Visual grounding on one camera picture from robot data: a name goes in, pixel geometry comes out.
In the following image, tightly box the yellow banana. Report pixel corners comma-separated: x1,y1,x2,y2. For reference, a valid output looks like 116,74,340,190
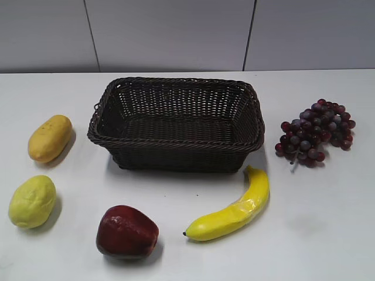
183,166,270,242

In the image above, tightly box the dark brown woven basket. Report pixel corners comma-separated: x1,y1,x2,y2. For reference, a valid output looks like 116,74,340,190
87,77,265,173

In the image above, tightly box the dark red apple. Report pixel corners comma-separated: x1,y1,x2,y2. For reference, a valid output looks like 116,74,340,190
96,205,159,259

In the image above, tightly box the orange-yellow mango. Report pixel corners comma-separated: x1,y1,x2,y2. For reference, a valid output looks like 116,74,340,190
28,115,73,163

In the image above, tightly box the purple grape bunch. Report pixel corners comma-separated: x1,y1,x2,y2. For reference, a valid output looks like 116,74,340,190
274,99,356,168

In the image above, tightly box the yellow-green lemon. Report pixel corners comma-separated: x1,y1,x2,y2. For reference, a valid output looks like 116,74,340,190
8,175,57,229

